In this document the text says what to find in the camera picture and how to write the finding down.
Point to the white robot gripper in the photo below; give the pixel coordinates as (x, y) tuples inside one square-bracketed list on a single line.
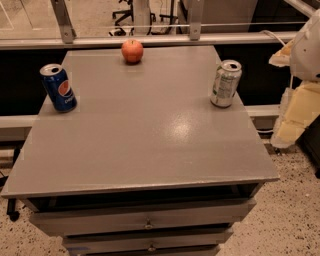
[(307, 55)]

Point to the silver green 7up can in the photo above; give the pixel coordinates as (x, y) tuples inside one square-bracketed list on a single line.
[(227, 78)]

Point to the blue pepsi can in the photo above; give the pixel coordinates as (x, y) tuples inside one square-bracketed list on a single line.
[(56, 83)]

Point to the red apple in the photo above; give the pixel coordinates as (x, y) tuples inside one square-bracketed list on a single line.
[(132, 50)]

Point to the grey drawer cabinet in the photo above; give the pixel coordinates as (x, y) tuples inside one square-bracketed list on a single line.
[(144, 134)]

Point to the black office chair base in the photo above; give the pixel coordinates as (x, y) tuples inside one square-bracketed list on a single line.
[(121, 15)]

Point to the lower grey drawer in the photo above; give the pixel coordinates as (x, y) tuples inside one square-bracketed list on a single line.
[(148, 241)]

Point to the grey drawer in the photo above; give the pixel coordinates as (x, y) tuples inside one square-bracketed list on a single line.
[(148, 241), (95, 221)]

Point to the grey metal railing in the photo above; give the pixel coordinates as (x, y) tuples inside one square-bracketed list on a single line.
[(75, 24)]

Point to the upper grey drawer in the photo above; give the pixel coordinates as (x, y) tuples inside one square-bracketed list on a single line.
[(95, 221)]

